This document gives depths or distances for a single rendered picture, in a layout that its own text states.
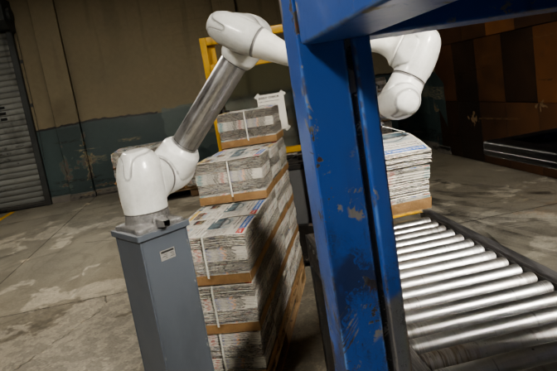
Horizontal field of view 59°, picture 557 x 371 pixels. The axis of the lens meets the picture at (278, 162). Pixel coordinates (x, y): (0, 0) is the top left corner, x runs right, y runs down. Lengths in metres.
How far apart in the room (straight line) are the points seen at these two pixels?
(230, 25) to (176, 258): 0.82
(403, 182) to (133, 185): 0.91
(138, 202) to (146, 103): 7.48
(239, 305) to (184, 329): 0.45
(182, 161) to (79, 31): 7.67
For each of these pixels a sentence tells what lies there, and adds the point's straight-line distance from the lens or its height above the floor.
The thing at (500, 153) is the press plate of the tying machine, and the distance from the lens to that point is 0.59.
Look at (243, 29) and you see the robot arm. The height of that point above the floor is 1.60.
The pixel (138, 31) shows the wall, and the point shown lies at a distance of 9.28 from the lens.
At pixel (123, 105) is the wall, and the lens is 9.25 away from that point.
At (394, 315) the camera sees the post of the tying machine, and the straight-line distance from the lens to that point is 0.61.
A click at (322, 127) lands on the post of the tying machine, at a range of 0.54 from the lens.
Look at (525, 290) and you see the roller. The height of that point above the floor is 0.80.
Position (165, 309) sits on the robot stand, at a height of 0.72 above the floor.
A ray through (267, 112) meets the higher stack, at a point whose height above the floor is 1.26.
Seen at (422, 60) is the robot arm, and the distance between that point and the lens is 1.53.
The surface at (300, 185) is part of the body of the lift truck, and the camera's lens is 3.95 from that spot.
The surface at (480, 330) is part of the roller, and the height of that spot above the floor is 0.79.
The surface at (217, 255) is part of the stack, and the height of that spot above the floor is 0.74.
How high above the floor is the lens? 1.41
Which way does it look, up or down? 9 degrees down
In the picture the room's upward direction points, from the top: 9 degrees counter-clockwise
